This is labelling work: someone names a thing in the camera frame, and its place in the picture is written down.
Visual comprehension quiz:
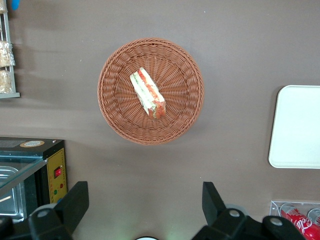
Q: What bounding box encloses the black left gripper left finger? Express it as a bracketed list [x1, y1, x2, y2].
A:
[28, 181, 90, 240]

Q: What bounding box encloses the wrapped triangle sandwich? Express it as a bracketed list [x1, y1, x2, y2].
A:
[129, 66, 167, 120]

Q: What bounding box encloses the round brown wicker basket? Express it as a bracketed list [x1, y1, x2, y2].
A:
[96, 37, 205, 146]

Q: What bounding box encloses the cream plastic tray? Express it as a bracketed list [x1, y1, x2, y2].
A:
[268, 84, 320, 169]

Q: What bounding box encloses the grey metal snack rack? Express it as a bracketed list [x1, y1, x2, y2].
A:
[0, 11, 21, 99]

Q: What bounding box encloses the steel food pan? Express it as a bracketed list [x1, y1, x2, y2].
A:
[0, 166, 27, 222]

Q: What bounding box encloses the red cola can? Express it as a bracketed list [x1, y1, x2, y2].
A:
[279, 202, 320, 240]
[306, 208, 320, 227]

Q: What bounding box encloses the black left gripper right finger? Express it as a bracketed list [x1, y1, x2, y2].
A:
[192, 181, 261, 240]

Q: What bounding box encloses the clear acrylic can box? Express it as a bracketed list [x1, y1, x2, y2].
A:
[269, 200, 320, 240]

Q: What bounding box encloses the black yellow food warmer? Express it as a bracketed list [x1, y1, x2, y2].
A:
[0, 136, 68, 223]

